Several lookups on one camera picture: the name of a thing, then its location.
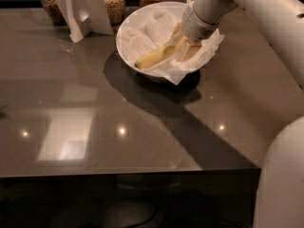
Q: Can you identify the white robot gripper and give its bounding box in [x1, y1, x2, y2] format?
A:
[168, 2, 219, 62]

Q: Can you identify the yellow banana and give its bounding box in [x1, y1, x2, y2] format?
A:
[135, 44, 175, 69]

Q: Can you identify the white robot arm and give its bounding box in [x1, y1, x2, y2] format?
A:
[169, 0, 304, 228]

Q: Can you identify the white bowl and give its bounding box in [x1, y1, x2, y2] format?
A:
[115, 1, 220, 83]

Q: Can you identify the white paper napkin liner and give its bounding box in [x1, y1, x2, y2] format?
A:
[117, 7, 225, 86]

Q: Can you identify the glass jar of beige grains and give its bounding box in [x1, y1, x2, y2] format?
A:
[104, 0, 125, 26]

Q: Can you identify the white folded paper card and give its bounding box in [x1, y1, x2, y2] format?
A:
[55, 0, 113, 43]

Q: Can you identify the glass jar of brown grains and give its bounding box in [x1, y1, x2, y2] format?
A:
[40, 0, 67, 26]

